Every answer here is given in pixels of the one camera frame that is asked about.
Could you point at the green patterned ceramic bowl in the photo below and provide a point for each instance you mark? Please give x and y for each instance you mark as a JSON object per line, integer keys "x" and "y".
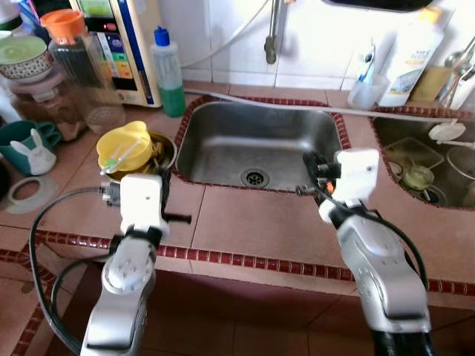
{"x": 22, "y": 52}

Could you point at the greenish glass cup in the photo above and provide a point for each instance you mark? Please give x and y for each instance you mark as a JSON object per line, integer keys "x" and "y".
{"x": 418, "y": 178}

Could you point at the white rabbit figure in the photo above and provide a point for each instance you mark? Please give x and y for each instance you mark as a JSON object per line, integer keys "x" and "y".
{"x": 35, "y": 157}

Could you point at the green soap bottle blue cap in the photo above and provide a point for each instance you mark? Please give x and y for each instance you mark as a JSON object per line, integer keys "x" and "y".
{"x": 172, "y": 96}

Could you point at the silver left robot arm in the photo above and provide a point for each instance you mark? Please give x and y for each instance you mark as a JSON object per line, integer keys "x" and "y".
{"x": 122, "y": 297}

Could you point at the steel pot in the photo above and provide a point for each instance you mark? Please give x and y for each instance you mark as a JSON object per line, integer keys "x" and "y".
{"x": 464, "y": 163}

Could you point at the white sink strainer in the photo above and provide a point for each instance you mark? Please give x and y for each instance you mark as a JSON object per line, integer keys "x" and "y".
{"x": 445, "y": 132}

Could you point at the white detergent bottle yellow cap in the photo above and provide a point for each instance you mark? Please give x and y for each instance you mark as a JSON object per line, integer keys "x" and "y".
{"x": 412, "y": 59}

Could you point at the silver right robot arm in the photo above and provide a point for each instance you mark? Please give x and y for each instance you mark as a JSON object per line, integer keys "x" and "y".
{"x": 378, "y": 267}

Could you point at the yellow plastic bowl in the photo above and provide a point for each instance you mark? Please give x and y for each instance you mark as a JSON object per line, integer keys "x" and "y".
{"x": 122, "y": 133}

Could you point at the teal mug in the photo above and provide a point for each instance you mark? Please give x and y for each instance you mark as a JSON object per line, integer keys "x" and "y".
{"x": 11, "y": 152}

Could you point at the clear jar brown contents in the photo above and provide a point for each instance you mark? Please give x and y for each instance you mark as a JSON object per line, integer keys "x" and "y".
{"x": 44, "y": 100}

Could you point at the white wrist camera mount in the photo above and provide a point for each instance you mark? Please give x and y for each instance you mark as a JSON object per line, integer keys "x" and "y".
{"x": 141, "y": 196}
{"x": 356, "y": 174}

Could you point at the stainless steel sink basin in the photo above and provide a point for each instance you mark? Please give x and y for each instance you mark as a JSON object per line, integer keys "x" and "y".
{"x": 386, "y": 133}
{"x": 245, "y": 137}

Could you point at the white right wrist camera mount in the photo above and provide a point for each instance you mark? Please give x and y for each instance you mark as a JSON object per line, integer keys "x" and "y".
{"x": 356, "y": 174}

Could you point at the steel spoon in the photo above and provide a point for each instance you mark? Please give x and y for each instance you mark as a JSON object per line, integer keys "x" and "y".
{"x": 454, "y": 59}

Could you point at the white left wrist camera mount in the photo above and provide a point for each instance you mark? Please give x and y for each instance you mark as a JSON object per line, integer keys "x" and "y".
{"x": 141, "y": 196}

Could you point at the clear plastic cup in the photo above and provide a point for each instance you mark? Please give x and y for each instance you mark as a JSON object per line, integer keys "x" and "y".
{"x": 364, "y": 96}

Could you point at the glass jar orange lid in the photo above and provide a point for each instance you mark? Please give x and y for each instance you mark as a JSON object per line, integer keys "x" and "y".
{"x": 82, "y": 67}

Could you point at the blue white toothbrush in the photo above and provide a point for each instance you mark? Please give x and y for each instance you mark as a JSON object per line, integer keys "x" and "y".
{"x": 367, "y": 67}

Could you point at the clear plastic container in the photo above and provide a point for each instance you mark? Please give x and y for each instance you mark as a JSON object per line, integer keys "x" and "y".
{"x": 412, "y": 152}

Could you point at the white utensil holder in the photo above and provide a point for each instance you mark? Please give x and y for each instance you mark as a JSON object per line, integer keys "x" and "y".
{"x": 464, "y": 93}

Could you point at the white counter pipe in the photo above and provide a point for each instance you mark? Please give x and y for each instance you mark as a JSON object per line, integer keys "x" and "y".
{"x": 297, "y": 104}

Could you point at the yellow sponge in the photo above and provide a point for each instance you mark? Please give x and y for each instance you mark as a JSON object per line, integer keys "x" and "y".
{"x": 430, "y": 85}

